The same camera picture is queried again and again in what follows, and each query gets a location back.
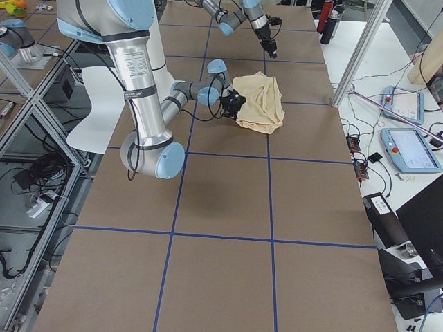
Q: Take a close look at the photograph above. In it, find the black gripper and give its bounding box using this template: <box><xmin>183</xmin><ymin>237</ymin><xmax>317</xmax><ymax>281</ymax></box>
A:
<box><xmin>255</xmin><ymin>24</ymin><xmax>277</xmax><ymax>57</ymax></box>
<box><xmin>220</xmin><ymin>90</ymin><xmax>242</xmax><ymax>120</ymax></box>

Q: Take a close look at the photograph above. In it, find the cream long-sleeve printed shirt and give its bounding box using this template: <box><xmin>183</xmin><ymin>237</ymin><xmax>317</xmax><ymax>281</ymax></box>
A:
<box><xmin>233</xmin><ymin>71</ymin><xmax>285</xmax><ymax>134</ymax></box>

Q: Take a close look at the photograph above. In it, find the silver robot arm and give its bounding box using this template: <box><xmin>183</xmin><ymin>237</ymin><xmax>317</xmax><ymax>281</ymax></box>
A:
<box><xmin>185</xmin><ymin>0</ymin><xmax>282</xmax><ymax>59</ymax></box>
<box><xmin>57</xmin><ymin>1</ymin><xmax>246</xmax><ymax>179</ymax></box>

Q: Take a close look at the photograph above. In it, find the black water bottle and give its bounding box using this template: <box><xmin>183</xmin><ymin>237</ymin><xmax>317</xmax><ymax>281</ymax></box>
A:
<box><xmin>320</xmin><ymin>10</ymin><xmax>339</xmax><ymax>45</ymax></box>

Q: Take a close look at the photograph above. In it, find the red water bottle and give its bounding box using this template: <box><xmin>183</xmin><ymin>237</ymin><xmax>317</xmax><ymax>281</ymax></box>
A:
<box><xmin>317</xmin><ymin>0</ymin><xmax>334</xmax><ymax>33</ymax></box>

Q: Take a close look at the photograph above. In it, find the reacher stick with pink rod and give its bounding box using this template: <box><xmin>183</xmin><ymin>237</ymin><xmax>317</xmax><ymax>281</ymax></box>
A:
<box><xmin>348</xmin><ymin>88</ymin><xmax>443</xmax><ymax>142</ymax></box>

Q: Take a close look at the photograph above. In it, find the orange small circuit board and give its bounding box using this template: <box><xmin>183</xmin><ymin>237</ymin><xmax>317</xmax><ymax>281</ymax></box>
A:
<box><xmin>346</xmin><ymin>136</ymin><xmax>361</xmax><ymax>153</ymax></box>

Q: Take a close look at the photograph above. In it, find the white plastic chair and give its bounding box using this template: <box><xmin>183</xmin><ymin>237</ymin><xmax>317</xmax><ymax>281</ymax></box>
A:
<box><xmin>66</xmin><ymin>66</ymin><xmax>125</xmax><ymax>154</ymax></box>

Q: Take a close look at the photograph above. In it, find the far blue teach pendant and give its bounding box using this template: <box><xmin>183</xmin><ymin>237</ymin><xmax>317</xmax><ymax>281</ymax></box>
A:
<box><xmin>381</xmin><ymin>86</ymin><xmax>424</xmax><ymax>125</ymax></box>

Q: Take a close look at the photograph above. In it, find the blue teach pendant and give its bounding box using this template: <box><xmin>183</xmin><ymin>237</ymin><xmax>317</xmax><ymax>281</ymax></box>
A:
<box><xmin>381</xmin><ymin>86</ymin><xmax>424</xmax><ymax>125</ymax></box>
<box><xmin>381</xmin><ymin>128</ymin><xmax>442</xmax><ymax>174</ymax></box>

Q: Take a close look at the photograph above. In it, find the near blue teach pendant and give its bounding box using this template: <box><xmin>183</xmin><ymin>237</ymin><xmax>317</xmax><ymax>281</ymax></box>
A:
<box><xmin>381</xmin><ymin>128</ymin><xmax>442</xmax><ymax>174</ymax></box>

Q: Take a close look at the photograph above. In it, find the black box with label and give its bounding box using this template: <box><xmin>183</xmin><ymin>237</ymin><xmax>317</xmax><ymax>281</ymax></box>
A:
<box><xmin>363</xmin><ymin>193</ymin><xmax>410</xmax><ymax>248</ymax></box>

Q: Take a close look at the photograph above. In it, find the black monitor stand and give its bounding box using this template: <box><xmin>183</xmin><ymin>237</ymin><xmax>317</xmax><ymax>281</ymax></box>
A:
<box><xmin>379</xmin><ymin>177</ymin><xmax>442</xmax><ymax>320</ymax></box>

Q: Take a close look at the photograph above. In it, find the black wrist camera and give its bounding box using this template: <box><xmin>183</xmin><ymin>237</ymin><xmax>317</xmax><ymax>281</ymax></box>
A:
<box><xmin>224</xmin><ymin>89</ymin><xmax>246</xmax><ymax>112</ymax></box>
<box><xmin>267</xmin><ymin>16</ymin><xmax>282</xmax><ymax>26</ymax></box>

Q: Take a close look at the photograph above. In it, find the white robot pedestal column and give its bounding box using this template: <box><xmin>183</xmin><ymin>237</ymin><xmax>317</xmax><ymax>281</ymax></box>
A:
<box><xmin>146</xmin><ymin>16</ymin><xmax>176</xmax><ymax>102</ymax></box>

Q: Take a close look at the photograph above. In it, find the aluminium frame post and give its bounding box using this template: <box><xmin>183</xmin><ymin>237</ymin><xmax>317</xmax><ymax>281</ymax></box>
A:
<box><xmin>331</xmin><ymin>0</ymin><xmax>392</xmax><ymax>108</ymax></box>

